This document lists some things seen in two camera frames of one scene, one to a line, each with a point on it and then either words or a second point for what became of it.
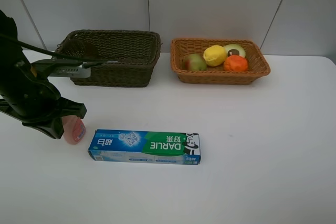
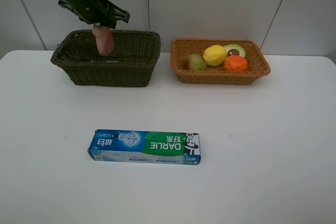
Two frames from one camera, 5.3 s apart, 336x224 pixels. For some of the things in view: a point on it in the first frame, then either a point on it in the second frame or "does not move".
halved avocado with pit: x=234 y=49 does not move
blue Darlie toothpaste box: x=147 y=147 does not move
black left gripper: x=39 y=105 → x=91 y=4
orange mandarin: x=235 y=63 does not move
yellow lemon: x=214 y=55 does not move
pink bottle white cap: x=74 y=129 → x=104 y=39
